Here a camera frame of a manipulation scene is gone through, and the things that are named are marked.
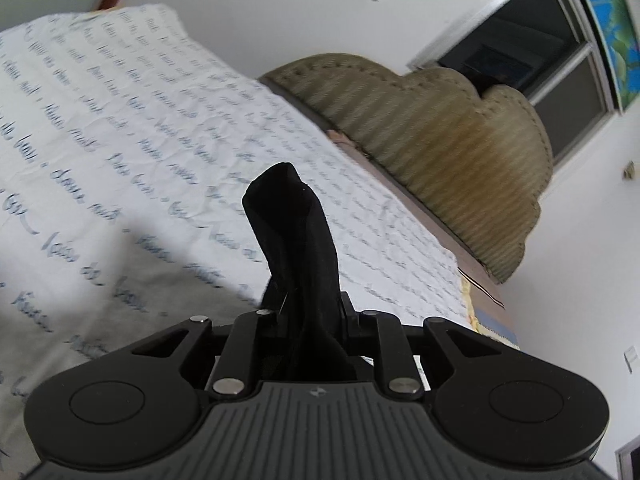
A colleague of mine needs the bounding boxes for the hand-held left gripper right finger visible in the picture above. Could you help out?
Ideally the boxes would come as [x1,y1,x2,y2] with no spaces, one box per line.
[340,292,494,401]

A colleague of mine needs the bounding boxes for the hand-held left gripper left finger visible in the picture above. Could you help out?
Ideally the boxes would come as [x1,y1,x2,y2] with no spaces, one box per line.
[131,310,277,401]

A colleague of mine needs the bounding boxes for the black pants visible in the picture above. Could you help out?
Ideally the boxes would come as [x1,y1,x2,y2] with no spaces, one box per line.
[241,161,373,386]

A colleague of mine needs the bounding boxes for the yellow cloth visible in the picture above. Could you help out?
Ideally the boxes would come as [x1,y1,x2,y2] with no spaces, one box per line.
[459,279,477,328]

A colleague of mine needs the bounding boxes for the olive upholstered headboard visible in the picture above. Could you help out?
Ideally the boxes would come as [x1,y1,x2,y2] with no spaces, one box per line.
[257,52,555,286]

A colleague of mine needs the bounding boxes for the white script printed bedsheet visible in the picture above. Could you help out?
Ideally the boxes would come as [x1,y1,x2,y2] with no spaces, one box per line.
[0,4,463,476]

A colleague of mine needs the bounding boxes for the grey framed panel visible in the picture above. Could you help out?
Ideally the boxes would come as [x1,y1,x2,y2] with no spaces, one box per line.
[614,437,640,480]

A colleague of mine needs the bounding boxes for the white framed window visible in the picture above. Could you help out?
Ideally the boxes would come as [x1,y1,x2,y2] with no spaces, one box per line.
[407,0,617,163]

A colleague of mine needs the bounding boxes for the colourful floral curtain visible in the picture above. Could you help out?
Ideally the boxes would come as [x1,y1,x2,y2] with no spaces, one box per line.
[564,0,640,113]

